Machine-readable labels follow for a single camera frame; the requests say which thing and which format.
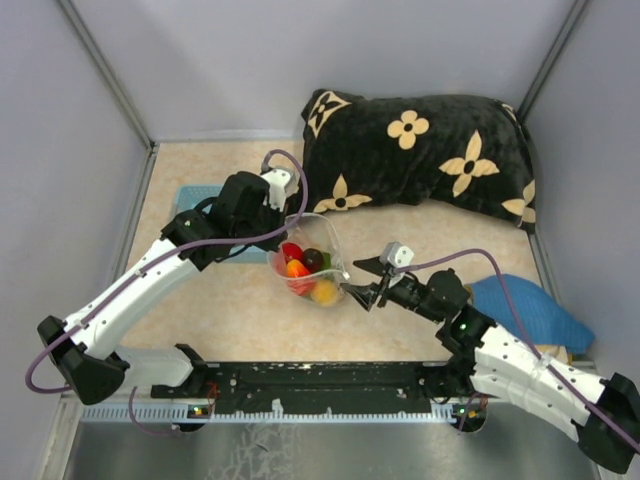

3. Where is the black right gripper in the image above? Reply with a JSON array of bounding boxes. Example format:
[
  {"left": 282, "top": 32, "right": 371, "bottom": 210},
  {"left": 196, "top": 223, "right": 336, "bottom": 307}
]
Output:
[{"left": 340, "top": 255, "right": 445, "bottom": 324}]

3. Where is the yellow orange toy fruit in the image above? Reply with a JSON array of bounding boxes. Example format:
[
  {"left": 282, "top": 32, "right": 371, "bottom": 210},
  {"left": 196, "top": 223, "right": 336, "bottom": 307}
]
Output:
[{"left": 310, "top": 279, "right": 338, "bottom": 306}]

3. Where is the green orange toy mango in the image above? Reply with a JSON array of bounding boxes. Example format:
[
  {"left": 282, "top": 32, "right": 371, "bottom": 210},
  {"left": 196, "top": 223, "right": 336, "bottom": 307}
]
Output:
[{"left": 321, "top": 252, "right": 334, "bottom": 280}]

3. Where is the dark red toy fruit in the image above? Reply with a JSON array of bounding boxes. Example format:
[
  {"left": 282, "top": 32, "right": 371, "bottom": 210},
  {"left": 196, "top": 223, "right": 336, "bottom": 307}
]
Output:
[{"left": 302, "top": 248, "right": 323, "bottom": 273}]

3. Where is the red toy apple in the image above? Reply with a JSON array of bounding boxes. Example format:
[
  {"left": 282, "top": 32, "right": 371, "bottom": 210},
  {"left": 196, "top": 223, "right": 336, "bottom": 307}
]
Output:
[{"left": 280, "top": 242, "right": 304, "bottom": 263}]

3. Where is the clear dotted zip top bag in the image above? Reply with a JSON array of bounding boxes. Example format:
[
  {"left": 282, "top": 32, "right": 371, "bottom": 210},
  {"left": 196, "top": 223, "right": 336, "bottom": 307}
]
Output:
[{"left": 267, "top": 213, "right": 350, "bottom": 307}]

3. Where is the orange toy orange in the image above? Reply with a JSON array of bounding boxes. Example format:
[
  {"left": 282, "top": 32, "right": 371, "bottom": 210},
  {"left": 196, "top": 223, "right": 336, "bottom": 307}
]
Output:
[{"left": 287, "top": 278, "right": 316, "bottom": 296}]

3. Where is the red yellow toy pepper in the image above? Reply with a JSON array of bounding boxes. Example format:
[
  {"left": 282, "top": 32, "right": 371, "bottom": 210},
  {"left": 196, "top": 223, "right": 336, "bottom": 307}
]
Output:
[{"left": 285, "top": 259, "right": 311, "bottom": 278}]

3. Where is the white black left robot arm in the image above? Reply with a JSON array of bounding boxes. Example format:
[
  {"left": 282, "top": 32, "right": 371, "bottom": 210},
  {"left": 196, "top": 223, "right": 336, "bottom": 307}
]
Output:
[{"left": 37, "top": 167, "right": 296, "bottom": 405}]

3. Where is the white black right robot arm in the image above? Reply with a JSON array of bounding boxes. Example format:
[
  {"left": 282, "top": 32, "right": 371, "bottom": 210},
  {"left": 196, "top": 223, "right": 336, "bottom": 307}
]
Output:
[{"left": 341, "top": 258, "right": 639, "bottom": 475}]

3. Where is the blue cloth bag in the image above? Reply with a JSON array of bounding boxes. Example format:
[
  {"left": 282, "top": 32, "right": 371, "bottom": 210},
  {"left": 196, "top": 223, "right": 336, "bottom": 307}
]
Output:
[{"left": 467, "top": 274, "right": 595, "bottom": 354}]

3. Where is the light blue plastic basket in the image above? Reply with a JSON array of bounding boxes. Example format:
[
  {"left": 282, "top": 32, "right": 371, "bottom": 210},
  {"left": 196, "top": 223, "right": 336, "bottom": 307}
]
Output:
[{"left": 172, "top": 184, "right": 269, "bottom": 265}]

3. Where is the black pillow with cream flowers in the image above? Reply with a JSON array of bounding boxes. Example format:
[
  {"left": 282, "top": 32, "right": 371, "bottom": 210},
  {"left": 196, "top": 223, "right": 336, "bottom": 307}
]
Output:
[{"left": 301, "top": 89, "right": 536, "bottom": 233}]

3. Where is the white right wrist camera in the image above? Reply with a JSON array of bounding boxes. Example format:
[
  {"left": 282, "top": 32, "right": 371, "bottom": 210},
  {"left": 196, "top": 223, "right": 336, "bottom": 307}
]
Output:
[{"left": 379, "top": 241, "right": 414, "bottom": 274}]

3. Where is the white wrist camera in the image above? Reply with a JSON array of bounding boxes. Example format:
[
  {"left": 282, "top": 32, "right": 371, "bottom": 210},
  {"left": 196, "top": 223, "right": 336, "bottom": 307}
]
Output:
[
  {"left": 260, "top": 167, "right": 297, "bottom": 212},
  {"left": 379, "top": 241, "right": 414, "bottom": 274}
]

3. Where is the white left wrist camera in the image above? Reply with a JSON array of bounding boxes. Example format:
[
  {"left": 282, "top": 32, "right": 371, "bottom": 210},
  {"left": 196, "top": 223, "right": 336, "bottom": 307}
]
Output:
[{"left": 260, "top": 167, "right": 297, "bottom": 212}]

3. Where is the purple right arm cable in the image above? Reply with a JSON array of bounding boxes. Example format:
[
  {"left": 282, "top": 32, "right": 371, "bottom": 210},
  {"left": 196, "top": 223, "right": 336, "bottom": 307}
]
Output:
[{"left": 392, "top": 248, "right": 640, "bottom": 451}]

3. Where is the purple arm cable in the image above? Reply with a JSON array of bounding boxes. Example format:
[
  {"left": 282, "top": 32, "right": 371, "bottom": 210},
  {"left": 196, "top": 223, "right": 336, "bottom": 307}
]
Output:
[
  {"left": 24, "top": 148, "right": 310, "bottom": 437},
  {"left": 392, "top": 248, "right": 640, "bottom": 451}
]

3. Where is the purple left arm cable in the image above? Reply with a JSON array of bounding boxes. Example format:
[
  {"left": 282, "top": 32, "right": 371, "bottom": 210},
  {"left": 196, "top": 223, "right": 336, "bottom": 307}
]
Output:
[{"left": 24, "top": 148, "right": 310, "bottom": 437}]

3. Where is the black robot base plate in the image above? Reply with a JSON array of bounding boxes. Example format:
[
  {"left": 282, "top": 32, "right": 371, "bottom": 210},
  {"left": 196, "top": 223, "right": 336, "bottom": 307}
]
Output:
[{"left": 149, "top": 362, "right": 507, "bottom": 416}]

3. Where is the white slotted cable duct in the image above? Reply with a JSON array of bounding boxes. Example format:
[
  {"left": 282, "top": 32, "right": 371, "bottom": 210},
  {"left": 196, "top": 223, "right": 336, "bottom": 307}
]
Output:
[{"left": 79, "top": 402, "right": 489, "bottom": 422}]

